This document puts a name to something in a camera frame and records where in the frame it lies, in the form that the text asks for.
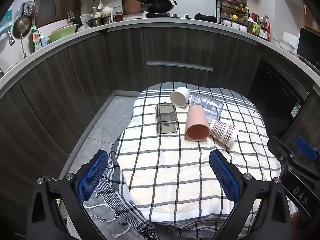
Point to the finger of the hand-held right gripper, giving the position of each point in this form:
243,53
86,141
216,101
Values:
305,148
281,150

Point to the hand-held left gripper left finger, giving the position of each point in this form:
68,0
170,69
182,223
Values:
92,177

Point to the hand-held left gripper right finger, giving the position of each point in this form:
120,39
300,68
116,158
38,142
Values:
225,177

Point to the brown checked paper cup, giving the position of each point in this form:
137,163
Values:
225,131

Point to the pink cup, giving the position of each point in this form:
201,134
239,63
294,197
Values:
197,123

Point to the clear glass cup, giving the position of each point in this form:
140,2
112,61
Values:
210,106

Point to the grey transparent square cup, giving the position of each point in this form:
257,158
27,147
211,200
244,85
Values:
166,117

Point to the white cup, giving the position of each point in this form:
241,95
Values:
180,96

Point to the grey striped fringed cloth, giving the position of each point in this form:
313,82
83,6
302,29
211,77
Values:
117,200

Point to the black white checked tablecloth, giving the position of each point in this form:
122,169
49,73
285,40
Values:
180,160

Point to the black built-in dishwasher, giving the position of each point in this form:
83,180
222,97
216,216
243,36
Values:
277,95

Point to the black microwave oven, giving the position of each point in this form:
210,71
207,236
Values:
310,46

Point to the blue bottle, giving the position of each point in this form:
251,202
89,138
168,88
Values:
43,41

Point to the black spice rack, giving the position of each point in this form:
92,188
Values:
232,11

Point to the green plastic basin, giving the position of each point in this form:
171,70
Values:
62,33

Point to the green dish soap bottle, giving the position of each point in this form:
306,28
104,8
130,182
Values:
35,41

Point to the steel faucet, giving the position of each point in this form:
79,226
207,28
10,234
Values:
23,46

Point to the black cloth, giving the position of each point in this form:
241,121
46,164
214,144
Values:
205,17

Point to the steel pot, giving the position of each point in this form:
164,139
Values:
96,22

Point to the white pitcher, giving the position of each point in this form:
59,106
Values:
85,20

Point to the red jar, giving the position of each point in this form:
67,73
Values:
118,16

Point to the hanging steel frying pan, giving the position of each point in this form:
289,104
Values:
22,27

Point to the black gas stove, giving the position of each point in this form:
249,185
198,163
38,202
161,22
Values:
158,15

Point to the brown cutting board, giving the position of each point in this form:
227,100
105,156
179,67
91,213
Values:
131,1

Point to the black wok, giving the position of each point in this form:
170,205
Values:
157,2

